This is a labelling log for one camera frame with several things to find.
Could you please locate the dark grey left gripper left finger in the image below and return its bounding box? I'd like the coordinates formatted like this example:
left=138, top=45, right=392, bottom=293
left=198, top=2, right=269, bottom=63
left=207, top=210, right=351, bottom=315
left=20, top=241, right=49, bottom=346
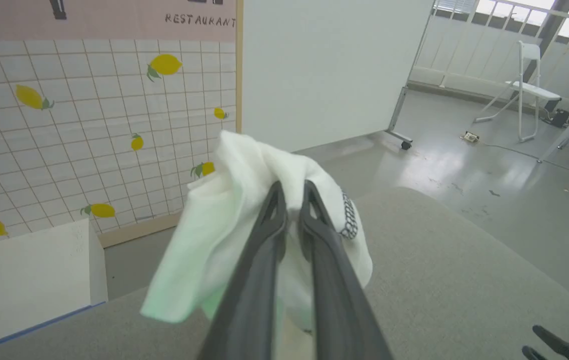
left=198, top=181, right=287, bottom=360

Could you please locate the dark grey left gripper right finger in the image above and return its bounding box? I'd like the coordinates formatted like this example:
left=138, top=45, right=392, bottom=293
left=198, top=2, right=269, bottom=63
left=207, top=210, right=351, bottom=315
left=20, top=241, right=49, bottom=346
left=298, top=180, right=394, bottom=360

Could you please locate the white garment with stitched hem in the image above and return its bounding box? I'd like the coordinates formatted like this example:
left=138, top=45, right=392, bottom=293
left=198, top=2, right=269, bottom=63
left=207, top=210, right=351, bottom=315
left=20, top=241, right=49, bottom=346
left=139, top=130, right=374, bottom=360

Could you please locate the white cube box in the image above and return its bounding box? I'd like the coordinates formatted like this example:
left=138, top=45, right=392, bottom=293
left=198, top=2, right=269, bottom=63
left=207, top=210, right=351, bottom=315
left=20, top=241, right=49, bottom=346
left=0, top=218, right=109, bottom=353

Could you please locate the black bag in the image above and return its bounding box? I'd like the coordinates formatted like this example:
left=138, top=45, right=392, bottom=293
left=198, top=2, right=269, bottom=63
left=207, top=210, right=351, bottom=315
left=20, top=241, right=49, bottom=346
left=542, top=99, right=569, bottom=128

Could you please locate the white rolling partition board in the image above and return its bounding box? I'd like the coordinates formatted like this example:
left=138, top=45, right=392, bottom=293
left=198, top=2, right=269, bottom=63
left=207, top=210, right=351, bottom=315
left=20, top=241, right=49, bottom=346
left=242, top=0, right=435, bottom=153

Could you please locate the white folding chair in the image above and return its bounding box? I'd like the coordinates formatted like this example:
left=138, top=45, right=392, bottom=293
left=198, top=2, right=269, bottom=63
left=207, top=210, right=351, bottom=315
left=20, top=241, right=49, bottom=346
left=473, top=41, right=563, bottom=143

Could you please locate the white slatted railing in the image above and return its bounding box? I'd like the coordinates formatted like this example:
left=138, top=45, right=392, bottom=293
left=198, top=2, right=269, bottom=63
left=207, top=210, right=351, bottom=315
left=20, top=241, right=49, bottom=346
left=407, top=0, right=569, bottom=108

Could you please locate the thin floor cable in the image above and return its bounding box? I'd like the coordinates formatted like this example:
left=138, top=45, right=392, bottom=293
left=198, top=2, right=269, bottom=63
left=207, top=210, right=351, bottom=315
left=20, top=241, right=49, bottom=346
left=477, top=141, right=569, bottom=181

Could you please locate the lemon print tiled wall panel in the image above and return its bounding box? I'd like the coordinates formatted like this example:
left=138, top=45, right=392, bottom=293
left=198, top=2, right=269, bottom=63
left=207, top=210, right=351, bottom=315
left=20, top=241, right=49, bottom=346
left=0, top=0, right=244, bottom=291

